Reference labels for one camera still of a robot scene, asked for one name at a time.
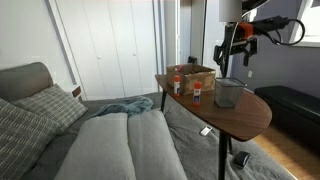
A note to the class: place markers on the white nightstand wooden front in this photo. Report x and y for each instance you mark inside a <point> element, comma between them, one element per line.
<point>73,90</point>

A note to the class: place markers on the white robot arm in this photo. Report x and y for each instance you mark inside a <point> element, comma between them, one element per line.
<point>232,12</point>

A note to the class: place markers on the grey plaid pillow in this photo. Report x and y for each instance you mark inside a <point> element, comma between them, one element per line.
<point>55,104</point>

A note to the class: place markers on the orange capped glue stick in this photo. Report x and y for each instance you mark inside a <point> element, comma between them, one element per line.
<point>197,93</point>

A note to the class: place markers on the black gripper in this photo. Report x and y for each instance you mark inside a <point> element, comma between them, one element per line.
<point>243,42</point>

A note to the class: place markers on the grey striped pillow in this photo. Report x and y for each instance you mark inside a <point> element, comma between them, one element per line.
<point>23,137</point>

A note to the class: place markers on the grey mesh metal basket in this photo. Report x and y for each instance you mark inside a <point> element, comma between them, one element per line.
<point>228,91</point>

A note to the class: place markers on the teal crumpled blanket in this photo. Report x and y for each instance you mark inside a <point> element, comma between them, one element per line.
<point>131,107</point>

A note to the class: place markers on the light grey folded duvet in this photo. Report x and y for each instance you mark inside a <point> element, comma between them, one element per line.
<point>118,147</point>

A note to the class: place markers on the brown cardboard box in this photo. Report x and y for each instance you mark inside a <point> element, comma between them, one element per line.
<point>189,74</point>

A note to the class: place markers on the white remote control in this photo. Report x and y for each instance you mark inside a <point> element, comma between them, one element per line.
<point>205,130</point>

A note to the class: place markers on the white closet doors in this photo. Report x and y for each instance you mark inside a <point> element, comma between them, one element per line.
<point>113,45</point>

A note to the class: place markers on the grey upholstered headboard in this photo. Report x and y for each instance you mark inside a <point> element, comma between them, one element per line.
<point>24,81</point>

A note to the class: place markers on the white framed window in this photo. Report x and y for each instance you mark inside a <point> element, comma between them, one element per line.
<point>309,15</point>

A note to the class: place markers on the small black device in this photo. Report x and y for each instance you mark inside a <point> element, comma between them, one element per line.
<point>241,159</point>

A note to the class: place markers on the black bench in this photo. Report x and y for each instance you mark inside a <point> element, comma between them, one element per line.
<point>295,112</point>

